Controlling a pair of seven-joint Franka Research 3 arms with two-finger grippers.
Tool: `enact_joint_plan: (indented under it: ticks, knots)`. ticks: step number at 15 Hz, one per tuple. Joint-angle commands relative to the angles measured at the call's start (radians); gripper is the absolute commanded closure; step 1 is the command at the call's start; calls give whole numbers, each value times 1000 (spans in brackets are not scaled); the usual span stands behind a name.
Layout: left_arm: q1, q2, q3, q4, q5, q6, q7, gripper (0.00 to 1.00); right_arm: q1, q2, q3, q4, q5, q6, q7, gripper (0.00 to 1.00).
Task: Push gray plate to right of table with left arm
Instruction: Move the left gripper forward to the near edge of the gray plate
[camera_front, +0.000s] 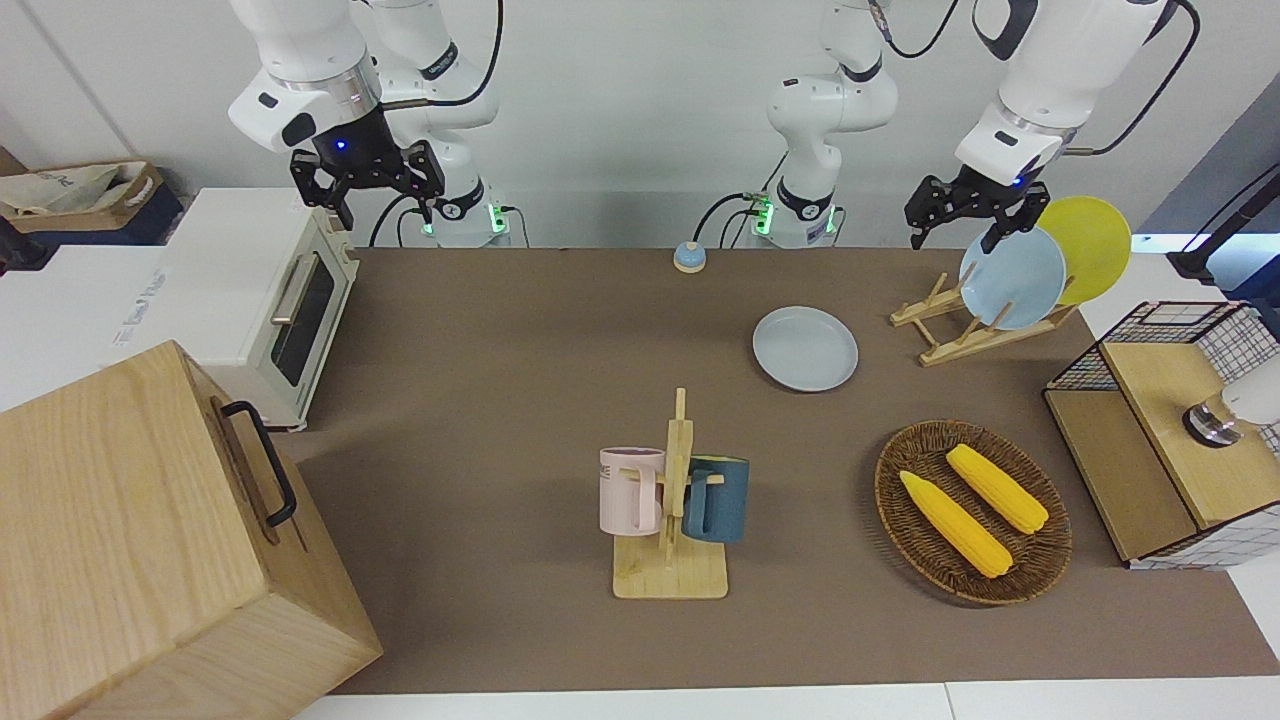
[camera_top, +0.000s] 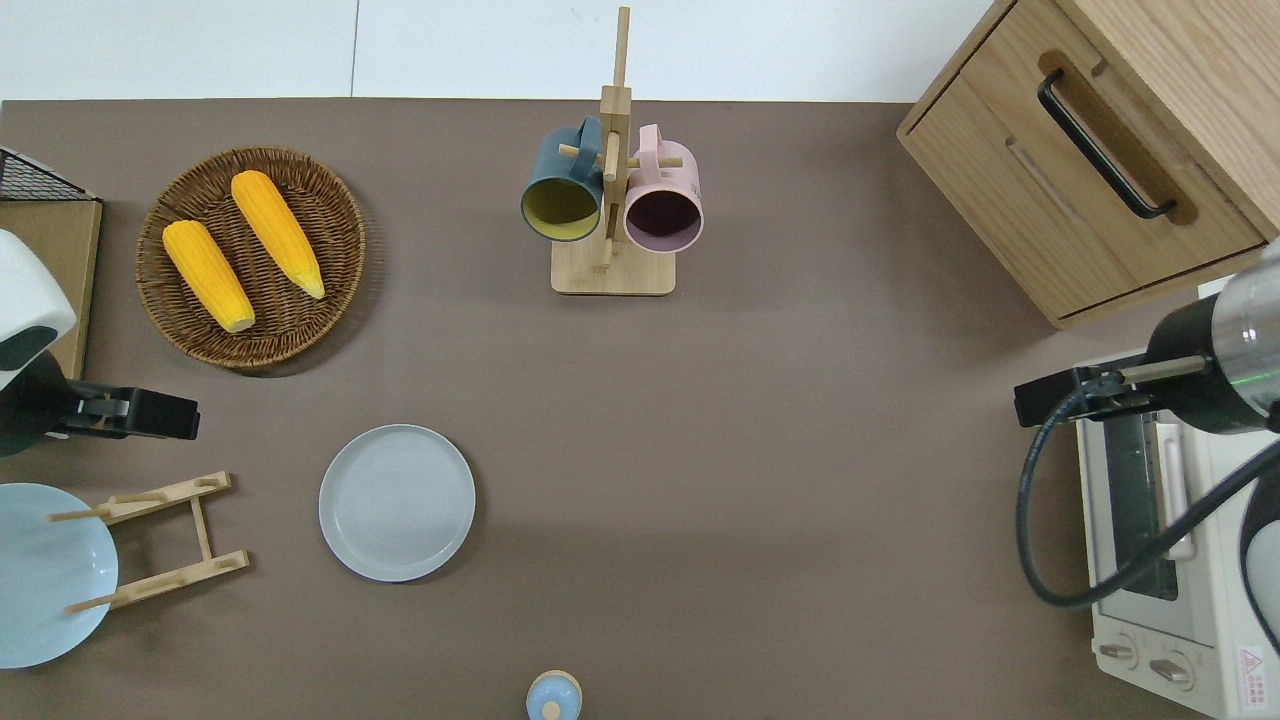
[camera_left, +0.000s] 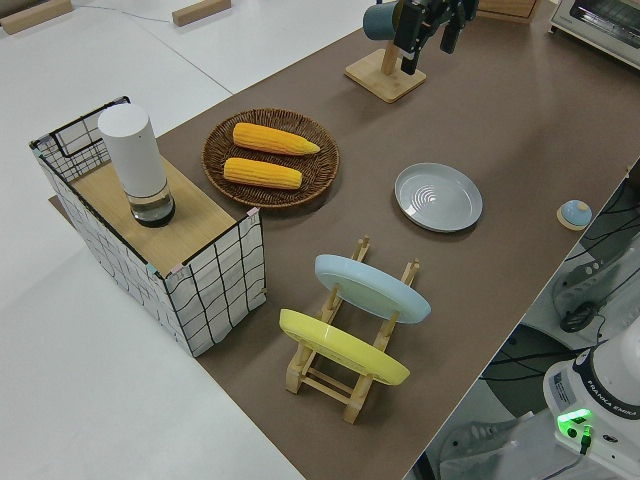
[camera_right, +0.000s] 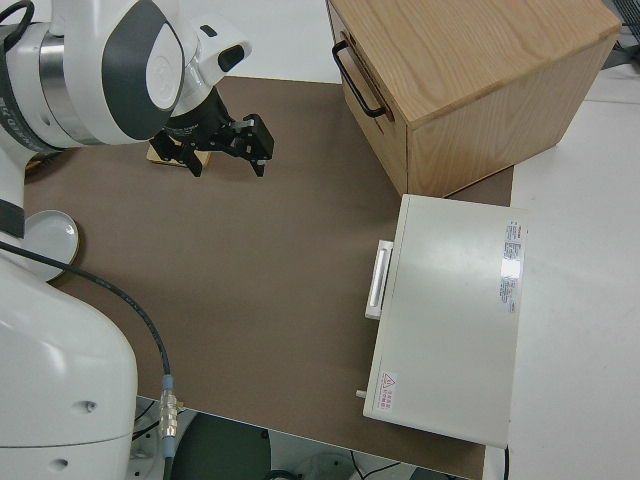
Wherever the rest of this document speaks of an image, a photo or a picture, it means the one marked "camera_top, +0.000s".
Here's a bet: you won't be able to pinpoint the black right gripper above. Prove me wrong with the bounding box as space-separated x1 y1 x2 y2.
1014 365 1151 429

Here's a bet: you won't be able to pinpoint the pink mug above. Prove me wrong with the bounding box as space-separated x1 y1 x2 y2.
623 124 705 254

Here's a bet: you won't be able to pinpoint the black cabinet handle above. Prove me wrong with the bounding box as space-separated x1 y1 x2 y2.
1037 68 1178 219

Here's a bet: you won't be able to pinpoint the short yellow corn cob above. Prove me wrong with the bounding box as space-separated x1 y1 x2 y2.
162 220 256 334

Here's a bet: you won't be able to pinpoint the light blue round plate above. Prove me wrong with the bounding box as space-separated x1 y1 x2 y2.
0 483 119 669

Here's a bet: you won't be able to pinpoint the wooden mug tree stand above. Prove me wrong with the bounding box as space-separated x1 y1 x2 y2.
551 6 685 297

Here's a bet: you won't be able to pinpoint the dark blue mug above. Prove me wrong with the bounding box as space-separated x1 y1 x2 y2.
520 116 606 243

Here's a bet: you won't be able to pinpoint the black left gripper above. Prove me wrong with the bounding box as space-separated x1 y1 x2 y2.
62 385 201 442

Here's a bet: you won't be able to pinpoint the small blue wooden bell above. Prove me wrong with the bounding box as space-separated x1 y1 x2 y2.
526 669 583 720

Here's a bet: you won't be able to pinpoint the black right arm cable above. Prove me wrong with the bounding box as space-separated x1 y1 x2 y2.
1016 355 1280 609

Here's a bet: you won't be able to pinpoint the toaster oven door handle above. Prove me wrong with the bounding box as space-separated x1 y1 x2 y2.
1155 425 1198 561

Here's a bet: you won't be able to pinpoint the black wire rack wooden shelves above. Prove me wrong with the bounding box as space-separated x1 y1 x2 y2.
0 148 103 381

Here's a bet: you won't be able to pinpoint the cream toaster oven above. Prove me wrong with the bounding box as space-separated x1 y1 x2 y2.
1074 348 1280 720

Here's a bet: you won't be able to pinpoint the long yellow corn cob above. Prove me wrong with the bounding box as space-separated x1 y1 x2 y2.
230 170 326 300

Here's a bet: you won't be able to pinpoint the wooden plate rack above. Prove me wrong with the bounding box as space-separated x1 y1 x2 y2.
48 471 251 614

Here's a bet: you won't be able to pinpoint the gray round plate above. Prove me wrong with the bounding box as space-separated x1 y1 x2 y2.
318 424 477 583

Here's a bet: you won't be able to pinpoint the wooden drawer cabinet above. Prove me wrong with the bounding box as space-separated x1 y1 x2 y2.
897 0 1280 331

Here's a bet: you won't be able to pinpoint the brown wicker basket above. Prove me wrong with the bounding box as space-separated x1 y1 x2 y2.
136 147 367 371

